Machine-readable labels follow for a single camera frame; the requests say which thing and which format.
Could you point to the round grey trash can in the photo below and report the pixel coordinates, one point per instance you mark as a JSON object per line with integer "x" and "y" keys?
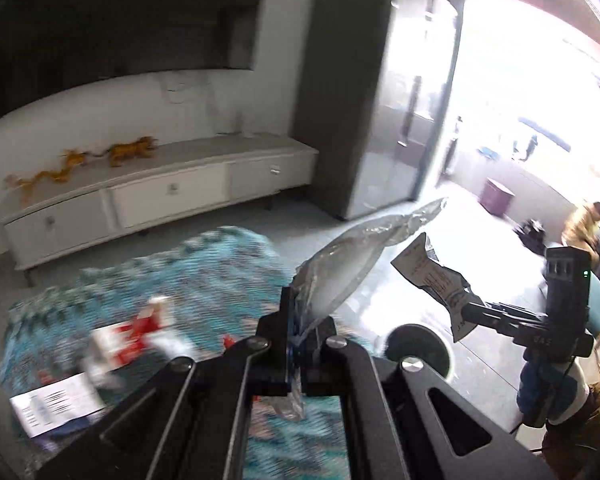
{"x": 420, "y": 347}

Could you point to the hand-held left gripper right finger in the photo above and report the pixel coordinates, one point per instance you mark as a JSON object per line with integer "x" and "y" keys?
{"x": 314, "y": 360}

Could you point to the red and white packet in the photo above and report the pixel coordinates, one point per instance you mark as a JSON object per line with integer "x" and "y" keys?
{"x": 130, "y": 337}

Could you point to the large black television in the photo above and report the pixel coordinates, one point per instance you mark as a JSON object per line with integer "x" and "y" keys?
{"x": 105, "y": 20}

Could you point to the teal zigzag patterned blanket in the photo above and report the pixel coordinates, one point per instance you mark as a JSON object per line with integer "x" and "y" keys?
{"x": 220, "y": 270}

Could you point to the white barcode paper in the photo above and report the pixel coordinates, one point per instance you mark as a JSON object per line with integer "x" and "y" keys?
{"x": 55, "y": 402}

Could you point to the clear plastic bag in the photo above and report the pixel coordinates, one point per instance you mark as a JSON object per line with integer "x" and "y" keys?
{"x": 340, "y": 270}

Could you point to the white television cabinet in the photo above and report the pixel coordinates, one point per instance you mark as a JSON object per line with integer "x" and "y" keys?
{"x": 170, "y": 190}

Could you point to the grey refrigerator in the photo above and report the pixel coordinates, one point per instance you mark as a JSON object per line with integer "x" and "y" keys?
{"x": 375, "y": 90}

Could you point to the printed paper wrapper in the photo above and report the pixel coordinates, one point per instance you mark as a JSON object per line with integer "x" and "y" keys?
{"x": 430, "y": 270}

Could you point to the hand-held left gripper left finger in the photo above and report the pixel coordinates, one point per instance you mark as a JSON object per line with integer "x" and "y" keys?
{"x": 290, "y": 320}

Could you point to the person's right forearm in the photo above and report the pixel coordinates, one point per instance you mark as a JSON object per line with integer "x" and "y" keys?
{"x": 590, "y": 430}

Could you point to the orange tiger figurine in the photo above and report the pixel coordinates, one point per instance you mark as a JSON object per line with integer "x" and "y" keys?
{"x": 127, "y": 151}

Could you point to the purple box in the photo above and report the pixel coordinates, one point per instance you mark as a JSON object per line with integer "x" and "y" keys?
{"x": 497, "y": 196}

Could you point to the person's right hand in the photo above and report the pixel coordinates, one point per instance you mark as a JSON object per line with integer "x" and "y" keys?
{"x": 545, "y": 390}

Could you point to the black bag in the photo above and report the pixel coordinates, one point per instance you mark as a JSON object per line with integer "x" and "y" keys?
{"x": 530, "y": 234}

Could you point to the small red scrap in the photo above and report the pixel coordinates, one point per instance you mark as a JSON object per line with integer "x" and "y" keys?
{"x": 228, "y": 341}

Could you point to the orange dragon figurine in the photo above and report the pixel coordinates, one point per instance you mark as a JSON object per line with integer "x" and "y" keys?
{"x": 55, "y": 172}

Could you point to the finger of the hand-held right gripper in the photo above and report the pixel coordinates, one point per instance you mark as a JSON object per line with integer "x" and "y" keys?
{"x": 517, "y": 308}
{"x": 490, "y": 322}

